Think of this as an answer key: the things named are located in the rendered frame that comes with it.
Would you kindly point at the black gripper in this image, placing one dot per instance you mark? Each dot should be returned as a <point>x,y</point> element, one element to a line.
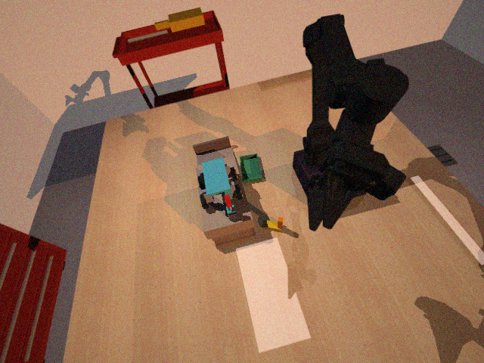
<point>350,166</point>

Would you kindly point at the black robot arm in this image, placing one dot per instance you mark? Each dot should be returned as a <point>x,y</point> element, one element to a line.
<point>368,92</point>

